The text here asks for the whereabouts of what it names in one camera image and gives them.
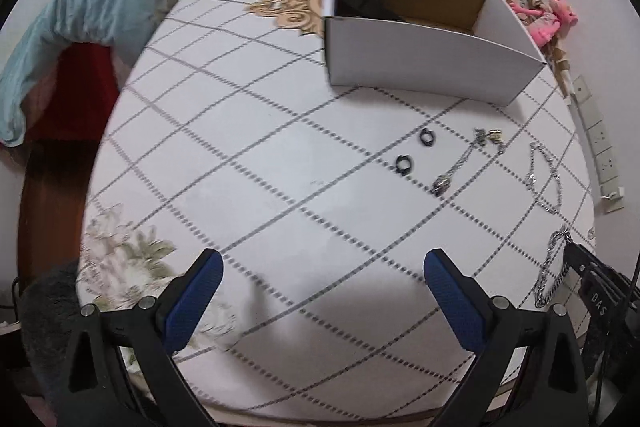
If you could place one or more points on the small gold clasp earring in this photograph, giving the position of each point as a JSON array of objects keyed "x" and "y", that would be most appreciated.
[{"x": 496, "y": 137}]

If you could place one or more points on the black object in box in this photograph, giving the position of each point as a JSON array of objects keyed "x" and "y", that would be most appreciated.
[{"x": 367, "y": 1}]

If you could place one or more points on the pink plush toy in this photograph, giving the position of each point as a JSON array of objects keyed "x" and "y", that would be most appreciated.
[{"x": 547, "y": 21}]

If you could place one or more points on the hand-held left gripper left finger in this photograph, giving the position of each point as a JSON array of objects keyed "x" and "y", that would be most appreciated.
[{"x": 197, "y": 302}]

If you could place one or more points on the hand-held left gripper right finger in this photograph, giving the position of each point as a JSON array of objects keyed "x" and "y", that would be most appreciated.
[{"x": 452, "y": 302}]

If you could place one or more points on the white power strip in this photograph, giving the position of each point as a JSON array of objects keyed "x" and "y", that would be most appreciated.
[{"x": 597, "y": 142}]

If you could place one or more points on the checked floral tablecloth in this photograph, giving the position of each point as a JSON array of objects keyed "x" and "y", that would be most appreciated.
[{"x": 280, "y": 157}]

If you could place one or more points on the grey fluffy cushion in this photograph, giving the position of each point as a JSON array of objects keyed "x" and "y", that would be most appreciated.
[{"x": 47, "y": 332}]

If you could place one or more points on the red cloth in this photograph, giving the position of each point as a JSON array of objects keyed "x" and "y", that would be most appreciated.
[{"x": 75, "y": 92}]

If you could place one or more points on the white cardboard box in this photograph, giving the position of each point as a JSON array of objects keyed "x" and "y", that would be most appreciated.
[{"x": 425, "y": 52}]

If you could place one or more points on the small wooden blocks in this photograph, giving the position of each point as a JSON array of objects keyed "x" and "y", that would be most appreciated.
[{"x": 561, "y": 67}]

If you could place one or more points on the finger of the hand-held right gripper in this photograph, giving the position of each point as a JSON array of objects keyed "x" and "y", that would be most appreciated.
[{"x": 582, "y": 259}]

